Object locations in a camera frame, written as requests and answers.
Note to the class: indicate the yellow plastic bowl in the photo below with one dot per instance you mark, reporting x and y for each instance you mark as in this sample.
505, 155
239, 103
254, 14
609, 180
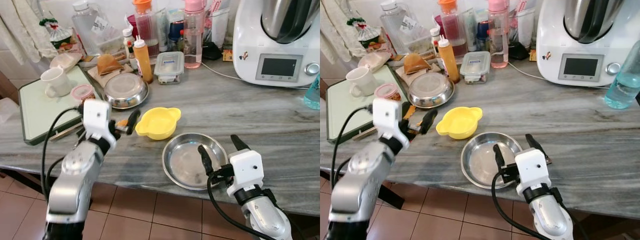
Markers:
158, 124
459, 124

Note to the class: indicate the covered steel bowl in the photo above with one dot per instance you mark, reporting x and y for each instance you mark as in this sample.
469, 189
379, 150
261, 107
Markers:
430, 87
125, 89

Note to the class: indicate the small jar with pink lid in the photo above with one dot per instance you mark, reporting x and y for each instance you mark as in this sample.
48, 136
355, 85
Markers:
82, 93
386, 92

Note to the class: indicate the white and red packet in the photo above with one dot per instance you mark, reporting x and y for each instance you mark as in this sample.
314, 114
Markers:
524, 22
219, 22

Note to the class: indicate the brown pouch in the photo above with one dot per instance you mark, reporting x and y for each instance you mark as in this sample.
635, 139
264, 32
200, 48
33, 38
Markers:
109, 65
416, 64

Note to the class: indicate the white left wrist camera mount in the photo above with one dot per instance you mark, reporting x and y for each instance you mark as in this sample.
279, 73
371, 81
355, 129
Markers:
96, 117
386, 117

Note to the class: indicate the pale green tray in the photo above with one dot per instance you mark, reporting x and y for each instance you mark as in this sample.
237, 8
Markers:
345, 112
40, 112

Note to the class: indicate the white ceramic mug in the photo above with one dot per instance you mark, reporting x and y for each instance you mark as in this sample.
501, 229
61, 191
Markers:
362, 82
57, 82

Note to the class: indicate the black power adapter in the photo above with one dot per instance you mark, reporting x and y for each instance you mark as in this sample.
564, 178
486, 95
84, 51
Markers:
212, 51
519, 51

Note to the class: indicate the white hanging towel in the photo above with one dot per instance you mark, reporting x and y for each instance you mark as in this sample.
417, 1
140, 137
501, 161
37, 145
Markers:
25, 27
337, 27

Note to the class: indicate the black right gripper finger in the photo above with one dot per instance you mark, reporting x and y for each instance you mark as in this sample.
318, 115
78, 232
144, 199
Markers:
534, 143
206, 159
239, 145
499, 159

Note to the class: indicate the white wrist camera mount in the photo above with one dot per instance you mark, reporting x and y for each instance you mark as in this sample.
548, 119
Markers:
532, 169
96, 117
246, 170
386, 117

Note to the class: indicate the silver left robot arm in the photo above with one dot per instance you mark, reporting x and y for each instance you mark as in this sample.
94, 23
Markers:
357, 180
75, 180

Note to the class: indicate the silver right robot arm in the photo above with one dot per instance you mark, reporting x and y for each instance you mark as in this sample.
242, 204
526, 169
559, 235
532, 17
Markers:
550, 217
265, 220

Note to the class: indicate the white kitchen cooking machine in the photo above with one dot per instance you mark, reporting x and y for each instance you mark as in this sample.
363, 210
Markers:
555, 45
250, 45

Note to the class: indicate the clear bottle with white cap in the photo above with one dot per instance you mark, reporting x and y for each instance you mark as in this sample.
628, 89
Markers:
395, 25
87, 25

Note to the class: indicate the clear lidded food container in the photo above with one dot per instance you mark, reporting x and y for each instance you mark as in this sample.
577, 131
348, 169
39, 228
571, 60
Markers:
475, 65
169, 66

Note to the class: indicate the beige shallow dish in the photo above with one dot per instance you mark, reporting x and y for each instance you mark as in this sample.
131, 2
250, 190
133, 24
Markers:
372, 60
65, 61

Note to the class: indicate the turquoise plastic bottle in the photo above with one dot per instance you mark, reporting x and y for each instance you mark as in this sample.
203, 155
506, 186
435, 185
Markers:
620, 85
313, 95

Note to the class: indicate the small white bottle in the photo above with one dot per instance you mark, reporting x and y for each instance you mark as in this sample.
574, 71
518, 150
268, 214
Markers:
435, 39
128, 40

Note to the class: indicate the small brown cardboard box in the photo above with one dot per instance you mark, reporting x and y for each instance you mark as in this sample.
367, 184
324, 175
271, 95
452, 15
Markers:
228, 55
533, 55

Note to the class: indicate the tied snack bag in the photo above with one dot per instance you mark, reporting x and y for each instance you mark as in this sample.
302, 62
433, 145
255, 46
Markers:
59, 35
366, 34

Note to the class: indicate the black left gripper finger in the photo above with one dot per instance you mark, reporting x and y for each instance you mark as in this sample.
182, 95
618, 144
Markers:
406, 111
429, 122
133, 122

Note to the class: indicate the bottle with orange lid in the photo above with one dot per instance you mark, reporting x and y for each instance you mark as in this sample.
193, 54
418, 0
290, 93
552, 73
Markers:
452, 30
146, 30

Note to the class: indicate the shallow steel plate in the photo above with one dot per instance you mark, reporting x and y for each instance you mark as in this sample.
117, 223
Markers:
182, 162
480, 160

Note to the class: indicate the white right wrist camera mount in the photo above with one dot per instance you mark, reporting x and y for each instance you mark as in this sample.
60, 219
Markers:
532, 169
246, 170

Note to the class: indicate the orange squeeze bottle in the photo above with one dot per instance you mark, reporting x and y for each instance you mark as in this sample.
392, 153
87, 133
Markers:
448, 62
143, 62

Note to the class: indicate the pink water bottle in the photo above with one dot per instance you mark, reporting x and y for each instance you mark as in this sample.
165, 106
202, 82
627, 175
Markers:
498, 40
193, 40

